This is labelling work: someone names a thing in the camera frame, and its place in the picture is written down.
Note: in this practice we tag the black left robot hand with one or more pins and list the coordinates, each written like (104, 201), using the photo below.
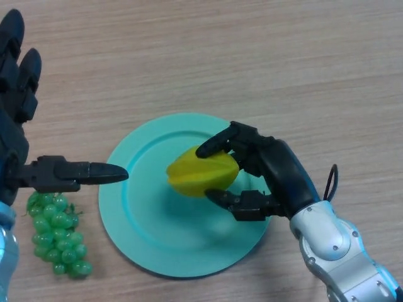
(11, 138)

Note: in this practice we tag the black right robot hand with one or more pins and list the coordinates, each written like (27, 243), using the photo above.
(283, 170)

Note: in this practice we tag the yellow starfruit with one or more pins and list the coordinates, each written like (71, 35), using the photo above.
(201, 176)

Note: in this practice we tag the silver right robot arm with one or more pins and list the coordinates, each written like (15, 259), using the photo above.
(324, 232)

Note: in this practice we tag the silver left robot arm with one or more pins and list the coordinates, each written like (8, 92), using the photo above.
(6, 251)

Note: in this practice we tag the green round plate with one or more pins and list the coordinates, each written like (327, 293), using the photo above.
(157, 226)

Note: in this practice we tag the green grape bunch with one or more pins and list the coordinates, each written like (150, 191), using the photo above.
(56, 239)

